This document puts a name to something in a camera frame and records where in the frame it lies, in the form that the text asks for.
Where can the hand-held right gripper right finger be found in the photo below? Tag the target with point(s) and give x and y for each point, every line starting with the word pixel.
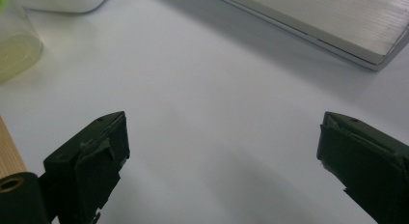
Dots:
pixel 366 166

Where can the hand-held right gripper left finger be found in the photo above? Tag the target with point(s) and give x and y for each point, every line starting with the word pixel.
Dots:
pixel 83 166

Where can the clear plastic container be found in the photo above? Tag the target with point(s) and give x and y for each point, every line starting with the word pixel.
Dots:
pixel 16 50

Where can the silver metal flat case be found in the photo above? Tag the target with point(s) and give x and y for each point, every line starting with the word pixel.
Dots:
pixel 328 21

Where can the white rounded object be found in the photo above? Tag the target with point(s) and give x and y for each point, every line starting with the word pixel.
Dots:
pixel 64 0

